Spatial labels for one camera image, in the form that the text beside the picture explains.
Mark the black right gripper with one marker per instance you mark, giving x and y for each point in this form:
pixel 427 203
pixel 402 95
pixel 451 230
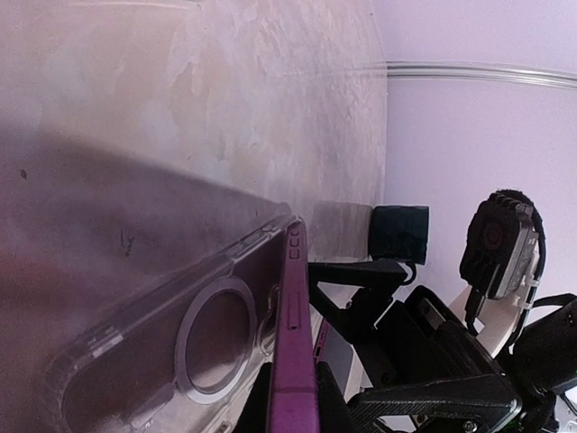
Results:
pixel 420 358

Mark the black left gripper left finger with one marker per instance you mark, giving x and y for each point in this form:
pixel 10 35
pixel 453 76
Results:
pixel 253 418

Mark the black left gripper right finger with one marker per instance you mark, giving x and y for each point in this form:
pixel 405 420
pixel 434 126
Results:
pixel 334 414

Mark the black phone table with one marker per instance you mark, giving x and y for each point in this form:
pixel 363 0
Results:
pixel 292 402

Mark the clear magsafe phone case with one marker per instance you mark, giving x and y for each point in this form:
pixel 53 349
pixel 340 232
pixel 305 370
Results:
pixel 180 357

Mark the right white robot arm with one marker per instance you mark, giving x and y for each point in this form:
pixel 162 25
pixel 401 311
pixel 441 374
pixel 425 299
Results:
pixel 541 365

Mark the dark red phone right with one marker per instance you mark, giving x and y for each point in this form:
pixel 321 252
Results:
pixel 331 348

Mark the dark green mug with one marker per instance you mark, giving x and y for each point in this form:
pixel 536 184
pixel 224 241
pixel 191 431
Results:
pixel 399 233

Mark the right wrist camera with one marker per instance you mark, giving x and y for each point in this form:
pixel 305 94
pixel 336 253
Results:
pixel 503 235

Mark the right aluminium frame post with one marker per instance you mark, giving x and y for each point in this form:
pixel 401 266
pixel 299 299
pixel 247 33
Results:
pixel 481 71

